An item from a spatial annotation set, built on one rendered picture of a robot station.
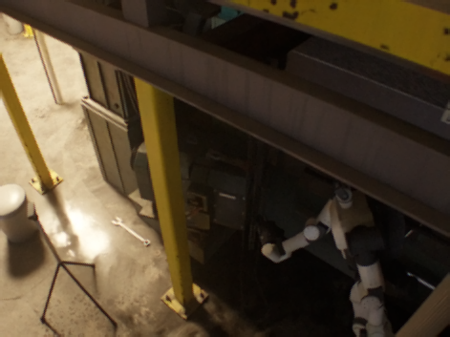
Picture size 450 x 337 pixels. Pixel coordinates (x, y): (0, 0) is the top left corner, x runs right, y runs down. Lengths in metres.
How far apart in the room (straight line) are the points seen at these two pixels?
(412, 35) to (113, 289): 2.45
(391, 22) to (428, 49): 0.08
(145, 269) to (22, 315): 0.89
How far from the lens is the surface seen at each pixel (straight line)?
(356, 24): 0.81
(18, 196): 3.05
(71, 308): 2.81
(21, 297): 2.99
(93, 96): 2.89
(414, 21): 0.77
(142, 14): 1.25
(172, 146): 1.57
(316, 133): 1.04
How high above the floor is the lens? 2.39
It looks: 45 degrees down
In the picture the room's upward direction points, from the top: straight up
